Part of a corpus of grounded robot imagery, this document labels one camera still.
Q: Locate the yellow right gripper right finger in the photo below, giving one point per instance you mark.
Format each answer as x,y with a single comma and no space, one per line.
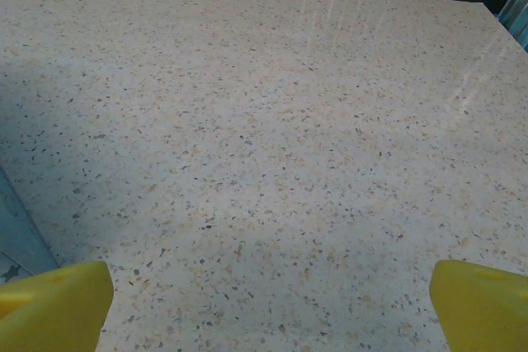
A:
482,315

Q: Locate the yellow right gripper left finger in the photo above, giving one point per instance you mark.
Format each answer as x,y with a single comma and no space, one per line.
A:
53,315

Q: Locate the aluminium frame post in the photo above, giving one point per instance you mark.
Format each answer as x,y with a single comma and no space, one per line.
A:
517,14

